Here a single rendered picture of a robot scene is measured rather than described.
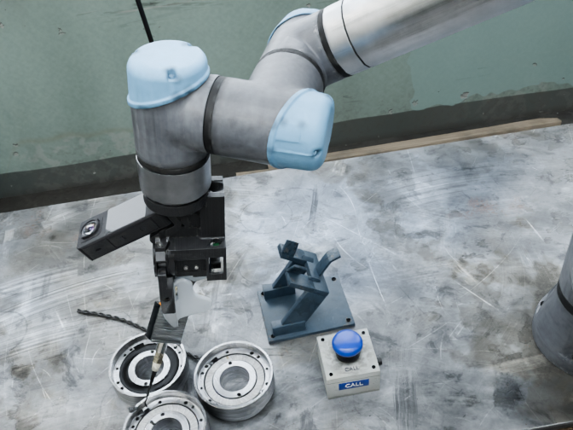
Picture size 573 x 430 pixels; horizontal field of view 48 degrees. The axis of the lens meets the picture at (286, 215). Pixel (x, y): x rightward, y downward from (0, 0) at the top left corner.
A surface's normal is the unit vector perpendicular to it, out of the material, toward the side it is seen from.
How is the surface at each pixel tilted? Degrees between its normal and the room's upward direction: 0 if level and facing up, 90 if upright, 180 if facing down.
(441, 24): 108
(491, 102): 90
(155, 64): 8
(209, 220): 91
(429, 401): 0
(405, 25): 86
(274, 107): 31
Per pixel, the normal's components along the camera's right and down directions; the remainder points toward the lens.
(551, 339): -0.90, 0.08
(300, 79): 0.52, -0.53
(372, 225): -0.08, -0.74
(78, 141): 0.15, 0.65
